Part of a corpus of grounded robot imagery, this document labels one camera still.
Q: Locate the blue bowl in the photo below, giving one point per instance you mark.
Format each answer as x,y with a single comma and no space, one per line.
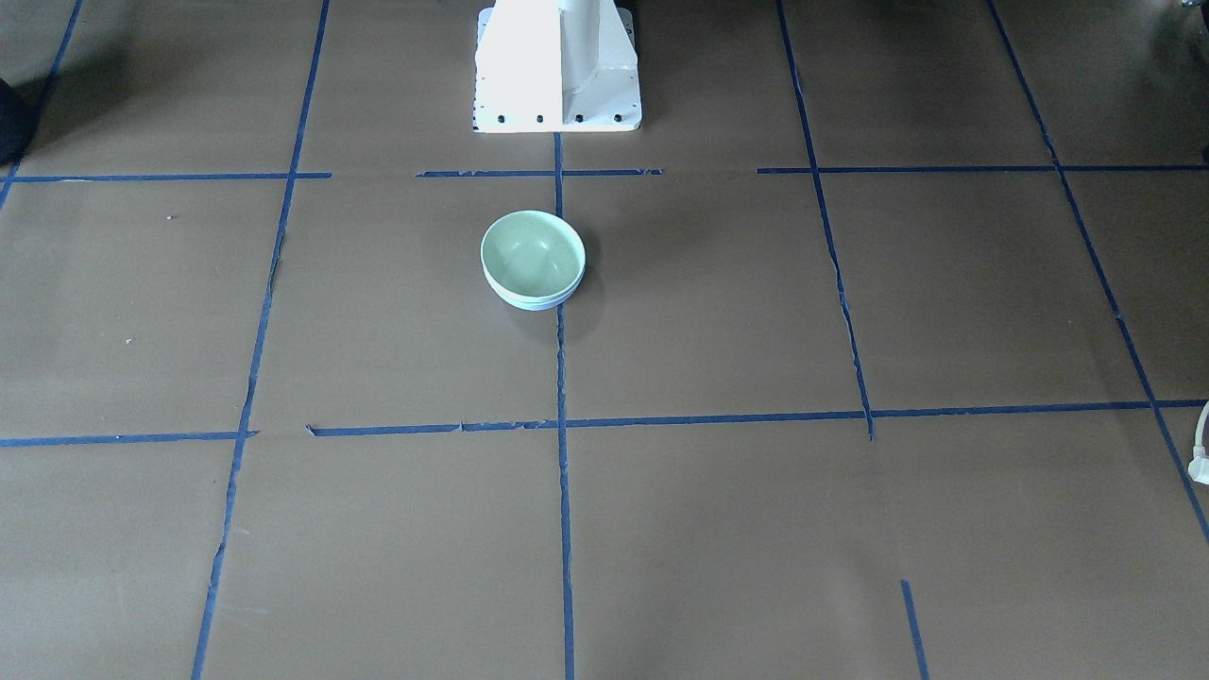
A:
536,290

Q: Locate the white mounting pillar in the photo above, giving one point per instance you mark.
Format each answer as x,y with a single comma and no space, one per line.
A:
556,67

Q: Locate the green bowl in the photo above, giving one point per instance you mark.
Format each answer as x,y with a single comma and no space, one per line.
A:
527,241

